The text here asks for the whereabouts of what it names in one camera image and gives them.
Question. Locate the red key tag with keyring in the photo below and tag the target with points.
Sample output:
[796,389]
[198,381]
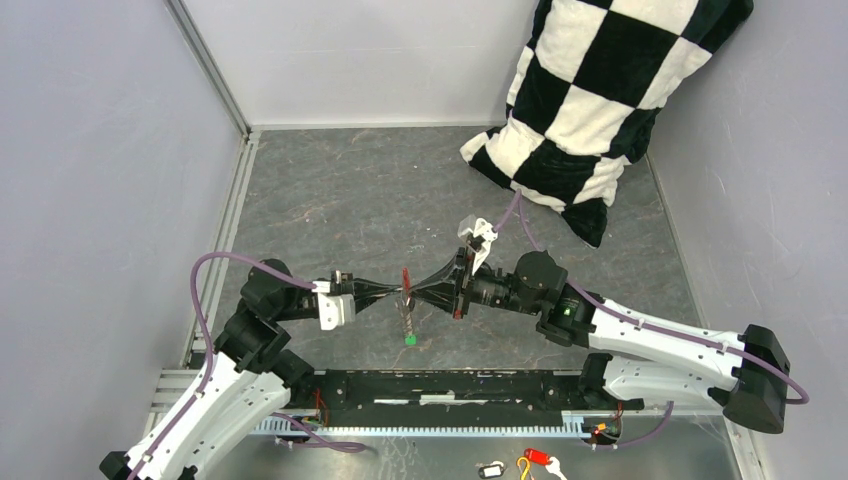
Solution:
[405,313]

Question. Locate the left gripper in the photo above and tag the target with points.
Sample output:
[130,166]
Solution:
[372,290]

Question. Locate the yellow carabiner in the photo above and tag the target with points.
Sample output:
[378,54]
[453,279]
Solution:
[524,468]

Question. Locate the white slotted cable duct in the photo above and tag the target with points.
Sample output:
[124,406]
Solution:
[570,427]

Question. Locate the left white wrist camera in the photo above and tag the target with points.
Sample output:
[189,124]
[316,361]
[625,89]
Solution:
[331,314]

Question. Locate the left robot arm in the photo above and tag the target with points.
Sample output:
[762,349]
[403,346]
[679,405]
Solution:
[248,373]

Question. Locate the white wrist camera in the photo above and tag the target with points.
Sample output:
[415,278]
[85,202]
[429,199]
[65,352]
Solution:
[478,235]
[331,314]

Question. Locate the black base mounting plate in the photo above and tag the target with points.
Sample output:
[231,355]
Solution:
[450,398]

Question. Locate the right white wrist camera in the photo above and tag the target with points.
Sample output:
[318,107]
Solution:
[478,235]

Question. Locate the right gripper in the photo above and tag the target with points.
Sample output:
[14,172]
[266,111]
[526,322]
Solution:
[441,296]

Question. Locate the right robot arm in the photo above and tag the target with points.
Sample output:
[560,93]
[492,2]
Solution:
[635,356]

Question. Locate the red key tag bottom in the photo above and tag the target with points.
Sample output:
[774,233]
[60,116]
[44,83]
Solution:
[537,456]

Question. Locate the black white checkered blanket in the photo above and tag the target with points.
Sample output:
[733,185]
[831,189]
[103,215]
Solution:
[588,87]

